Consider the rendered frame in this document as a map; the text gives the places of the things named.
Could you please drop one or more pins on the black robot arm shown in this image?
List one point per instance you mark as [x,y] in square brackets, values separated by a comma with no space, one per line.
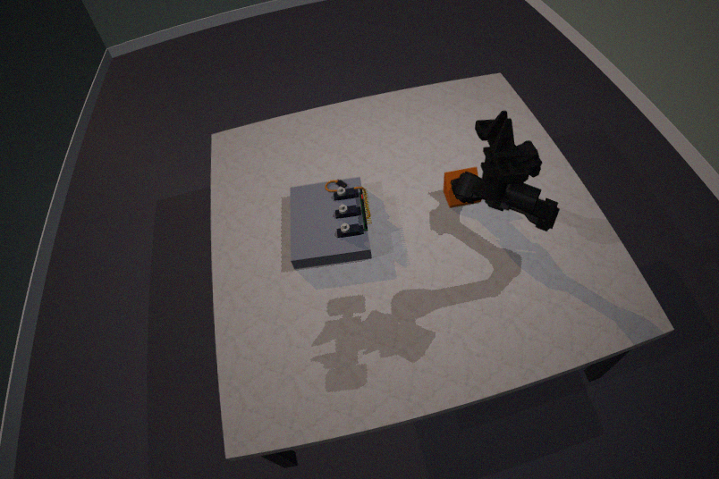
[519,197]

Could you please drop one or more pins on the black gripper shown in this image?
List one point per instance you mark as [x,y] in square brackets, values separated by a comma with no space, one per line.
[502,153]

